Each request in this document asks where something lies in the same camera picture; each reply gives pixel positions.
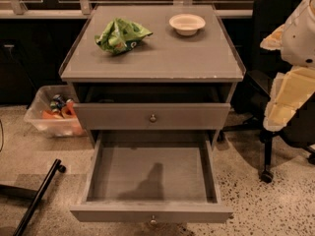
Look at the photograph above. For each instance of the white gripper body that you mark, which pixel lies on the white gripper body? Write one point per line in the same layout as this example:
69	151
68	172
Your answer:
300	38

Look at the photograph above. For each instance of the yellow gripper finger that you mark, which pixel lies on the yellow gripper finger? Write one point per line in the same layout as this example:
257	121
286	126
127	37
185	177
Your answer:
274	40
289	92

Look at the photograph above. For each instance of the green rice chip bag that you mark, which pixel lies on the green rice chip bag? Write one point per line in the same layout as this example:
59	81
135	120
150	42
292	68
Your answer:
121	36

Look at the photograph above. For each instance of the grey drawer cabinet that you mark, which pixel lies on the grey drawer cabinet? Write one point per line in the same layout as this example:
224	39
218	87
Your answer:
206	58

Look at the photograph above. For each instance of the grey open middle drawer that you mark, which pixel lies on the grey open middle drawer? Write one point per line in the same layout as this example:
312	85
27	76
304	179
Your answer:
152	176

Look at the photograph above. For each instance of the grey upper drawer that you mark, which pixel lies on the grey upper drawer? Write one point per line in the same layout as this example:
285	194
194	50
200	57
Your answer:
152	107

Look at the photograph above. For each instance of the black office chair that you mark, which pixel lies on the black office chair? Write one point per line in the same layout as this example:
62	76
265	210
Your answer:
253	93

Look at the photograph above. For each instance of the white paper bowl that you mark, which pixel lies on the white paper bowl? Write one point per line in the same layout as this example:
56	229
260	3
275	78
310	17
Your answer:
186	24

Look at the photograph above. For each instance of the orange items in bin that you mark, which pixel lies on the orange items in bin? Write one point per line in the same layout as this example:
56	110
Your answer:
60	108

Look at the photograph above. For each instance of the clear plastic storage bin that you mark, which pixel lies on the clear plastic storage bin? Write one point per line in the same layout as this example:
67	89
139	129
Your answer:
52	127

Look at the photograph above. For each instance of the black chair base leg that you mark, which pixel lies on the black chair base leg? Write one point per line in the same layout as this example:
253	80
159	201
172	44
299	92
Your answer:
35	196

